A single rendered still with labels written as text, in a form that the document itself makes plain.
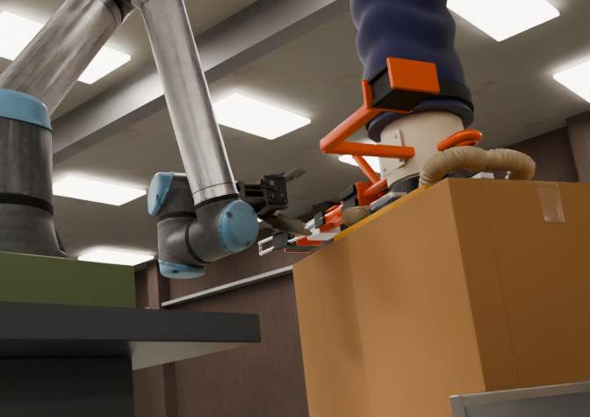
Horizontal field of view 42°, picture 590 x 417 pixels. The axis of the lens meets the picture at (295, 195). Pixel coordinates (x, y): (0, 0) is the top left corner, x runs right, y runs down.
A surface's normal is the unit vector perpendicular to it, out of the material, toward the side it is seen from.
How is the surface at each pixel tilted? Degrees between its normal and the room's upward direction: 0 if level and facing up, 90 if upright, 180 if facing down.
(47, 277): 90
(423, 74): 90
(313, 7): 90
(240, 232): 94
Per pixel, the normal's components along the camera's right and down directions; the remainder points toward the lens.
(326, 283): -0.90, -0.03
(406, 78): 0.43, -0.31
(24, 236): 0.55, -0.62
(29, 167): 0.77, -0.29
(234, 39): -0.65, -0.15
